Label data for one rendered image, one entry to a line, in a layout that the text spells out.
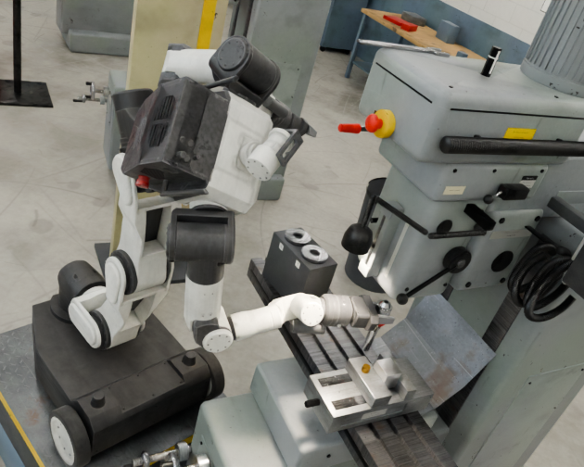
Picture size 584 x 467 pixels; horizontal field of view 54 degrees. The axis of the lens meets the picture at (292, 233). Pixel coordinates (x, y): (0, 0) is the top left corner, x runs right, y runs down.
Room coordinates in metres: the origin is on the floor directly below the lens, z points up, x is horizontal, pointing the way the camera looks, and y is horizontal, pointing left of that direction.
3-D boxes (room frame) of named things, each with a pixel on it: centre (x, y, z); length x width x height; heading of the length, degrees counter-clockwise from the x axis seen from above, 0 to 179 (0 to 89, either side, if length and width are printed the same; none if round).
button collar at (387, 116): (1.20, -0.12, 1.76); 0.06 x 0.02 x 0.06; 35
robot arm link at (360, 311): (1.30, -0.22, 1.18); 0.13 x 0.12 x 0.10; 20
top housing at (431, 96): (1.34, -0.32, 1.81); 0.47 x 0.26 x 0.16; 125
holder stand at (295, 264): (1.64, -0.06, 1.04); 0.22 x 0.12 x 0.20; 43
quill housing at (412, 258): (1.33, -0.31, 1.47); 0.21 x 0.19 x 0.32; 35
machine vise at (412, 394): (1.23, -0.35, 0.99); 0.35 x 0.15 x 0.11; 124
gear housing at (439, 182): (1.35, -0.35, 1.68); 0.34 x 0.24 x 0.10; 125
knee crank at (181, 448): (1.15, 0.21, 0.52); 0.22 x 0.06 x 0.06; 125
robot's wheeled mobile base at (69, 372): (1.49, 0.52, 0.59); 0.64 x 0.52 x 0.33; 52
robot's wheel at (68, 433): (1.13, 0.49, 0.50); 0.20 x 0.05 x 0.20; 52
